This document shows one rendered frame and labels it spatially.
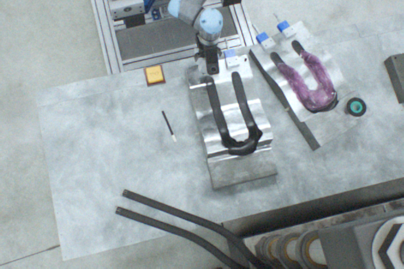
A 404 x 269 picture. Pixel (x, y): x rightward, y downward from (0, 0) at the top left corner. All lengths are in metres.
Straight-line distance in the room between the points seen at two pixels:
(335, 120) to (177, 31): 1.17
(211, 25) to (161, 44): 1.18
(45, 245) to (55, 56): 1.10
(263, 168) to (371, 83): 0.63
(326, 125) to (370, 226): 1.21
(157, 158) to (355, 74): 0.92
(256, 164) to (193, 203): 0.29
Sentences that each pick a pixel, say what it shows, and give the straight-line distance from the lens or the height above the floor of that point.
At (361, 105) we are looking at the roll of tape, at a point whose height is 0.94.
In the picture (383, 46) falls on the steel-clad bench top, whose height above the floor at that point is 0.80.
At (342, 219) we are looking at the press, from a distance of 2.07.
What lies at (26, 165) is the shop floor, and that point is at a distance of 2.91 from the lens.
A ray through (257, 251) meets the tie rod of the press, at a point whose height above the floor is 0.83.
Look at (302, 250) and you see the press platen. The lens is 1.24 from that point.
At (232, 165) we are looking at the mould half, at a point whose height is 0.86.
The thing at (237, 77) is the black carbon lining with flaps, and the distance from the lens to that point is 1.99.
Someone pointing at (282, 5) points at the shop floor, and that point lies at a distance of 3.18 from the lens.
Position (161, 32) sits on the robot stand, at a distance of 2.79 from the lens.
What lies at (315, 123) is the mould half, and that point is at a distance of 1.97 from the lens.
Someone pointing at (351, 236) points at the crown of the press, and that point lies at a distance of 0.80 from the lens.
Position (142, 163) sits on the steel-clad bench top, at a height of 0.80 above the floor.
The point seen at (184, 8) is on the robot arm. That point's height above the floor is 1.28.
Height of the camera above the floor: 2.74
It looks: 75 degrees down
